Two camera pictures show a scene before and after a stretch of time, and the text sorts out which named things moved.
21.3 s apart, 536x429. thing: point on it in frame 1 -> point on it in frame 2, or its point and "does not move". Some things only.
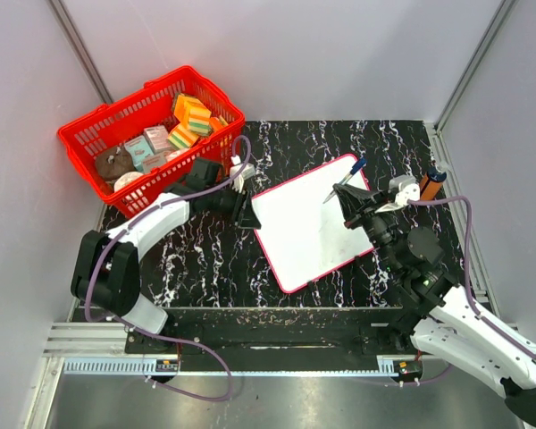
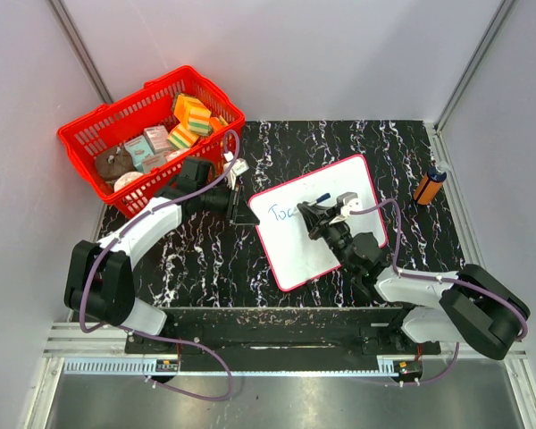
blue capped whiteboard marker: (357, 167) -> (321, 198)
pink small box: (158, 138) does not move
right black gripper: (355, 214) -> (319, 219)
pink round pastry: (126, 178) does not move
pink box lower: (153, 161) does not move
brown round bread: (112, 162) does not move
